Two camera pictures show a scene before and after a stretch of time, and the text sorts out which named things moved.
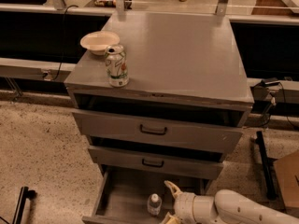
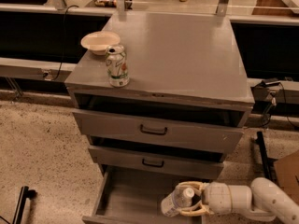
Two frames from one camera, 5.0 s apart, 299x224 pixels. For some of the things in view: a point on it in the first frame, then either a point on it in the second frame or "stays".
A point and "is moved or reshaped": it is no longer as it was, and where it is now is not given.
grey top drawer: (160, 130) stays
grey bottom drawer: (124, 195) stays
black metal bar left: (24, 194) stays
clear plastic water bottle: (154, 204) is moved or reshaped
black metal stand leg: (267, 167) stays
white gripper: (183, 205) → (217, 197)
